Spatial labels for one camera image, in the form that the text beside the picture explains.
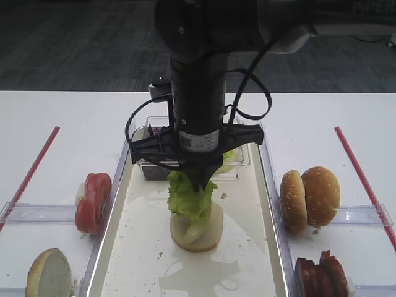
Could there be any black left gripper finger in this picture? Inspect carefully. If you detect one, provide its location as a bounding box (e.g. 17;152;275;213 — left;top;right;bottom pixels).
182;168;199;191

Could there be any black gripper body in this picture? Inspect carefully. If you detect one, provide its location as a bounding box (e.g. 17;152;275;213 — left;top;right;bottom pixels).
130;119;264;171

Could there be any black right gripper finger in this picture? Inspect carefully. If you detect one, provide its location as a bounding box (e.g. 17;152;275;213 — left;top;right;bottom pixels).
198;162;222;190

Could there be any green lettuce leaf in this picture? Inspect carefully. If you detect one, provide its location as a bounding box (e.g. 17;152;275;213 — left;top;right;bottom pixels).
168;171;218;243

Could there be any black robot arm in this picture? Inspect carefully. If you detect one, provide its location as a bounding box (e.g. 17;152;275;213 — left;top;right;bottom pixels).
129;1;395;191

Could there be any green lettuce pile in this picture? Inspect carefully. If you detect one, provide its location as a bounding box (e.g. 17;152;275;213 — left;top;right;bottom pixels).
215;148;239;175

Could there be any rear tomato slice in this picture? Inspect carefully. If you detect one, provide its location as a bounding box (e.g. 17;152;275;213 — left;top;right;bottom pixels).
85;173;112;216

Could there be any tomato slice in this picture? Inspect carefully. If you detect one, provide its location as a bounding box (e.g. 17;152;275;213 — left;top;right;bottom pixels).
85;173;112;216
75;196;103;235

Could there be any front tomato slice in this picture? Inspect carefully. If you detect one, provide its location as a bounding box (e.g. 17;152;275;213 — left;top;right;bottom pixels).
75;196;103;235

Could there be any clear plastic container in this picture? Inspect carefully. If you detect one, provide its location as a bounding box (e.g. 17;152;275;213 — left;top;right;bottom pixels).
132;116;250;181

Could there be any purple cabbage pile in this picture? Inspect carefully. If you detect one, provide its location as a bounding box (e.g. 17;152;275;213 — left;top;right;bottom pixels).
142;124;171;181

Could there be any bottom bun on tray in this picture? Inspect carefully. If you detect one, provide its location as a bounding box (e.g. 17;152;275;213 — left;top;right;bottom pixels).
170;202;223;252

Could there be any sesame bun top front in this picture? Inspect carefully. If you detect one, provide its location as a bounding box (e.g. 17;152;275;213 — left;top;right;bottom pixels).
280;170;308;234

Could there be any sesame bun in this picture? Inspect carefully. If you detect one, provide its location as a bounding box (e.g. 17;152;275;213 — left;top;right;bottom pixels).
301;166;340;229
280;170;308;234

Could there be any white metal tray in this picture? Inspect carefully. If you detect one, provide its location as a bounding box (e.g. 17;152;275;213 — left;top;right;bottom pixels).
101;145;277;296

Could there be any sesame bun top rear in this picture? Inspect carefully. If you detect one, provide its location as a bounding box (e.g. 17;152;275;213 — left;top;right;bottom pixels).
301;166;340;229

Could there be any right red strip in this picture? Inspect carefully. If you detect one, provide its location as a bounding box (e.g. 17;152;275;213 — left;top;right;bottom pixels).
334;126;395;249

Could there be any red strip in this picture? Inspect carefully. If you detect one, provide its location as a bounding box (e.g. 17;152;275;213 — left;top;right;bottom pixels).
334;126;395;249
0;126;60;231

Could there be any left red strip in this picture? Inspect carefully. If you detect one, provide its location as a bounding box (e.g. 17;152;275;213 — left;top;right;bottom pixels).
0;126;60;231

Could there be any left bun half standing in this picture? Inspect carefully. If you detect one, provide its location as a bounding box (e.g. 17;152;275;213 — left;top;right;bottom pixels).
25;248;72;297

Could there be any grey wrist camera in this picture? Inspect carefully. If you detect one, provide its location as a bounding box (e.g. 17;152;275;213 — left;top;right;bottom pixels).
148;77;172;98

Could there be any left clear divider wall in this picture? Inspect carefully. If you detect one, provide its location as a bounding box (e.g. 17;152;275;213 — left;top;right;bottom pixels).
77;142;133;296

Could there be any left clear rail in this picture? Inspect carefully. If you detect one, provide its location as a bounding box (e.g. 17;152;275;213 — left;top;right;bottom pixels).
1;202;77;224

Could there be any clear rail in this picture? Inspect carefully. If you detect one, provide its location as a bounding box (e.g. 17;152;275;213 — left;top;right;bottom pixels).
330;204;393;227
1;202;77;224

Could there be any right clear rail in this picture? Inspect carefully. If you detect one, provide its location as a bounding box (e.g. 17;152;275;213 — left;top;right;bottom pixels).
330;204;393;227

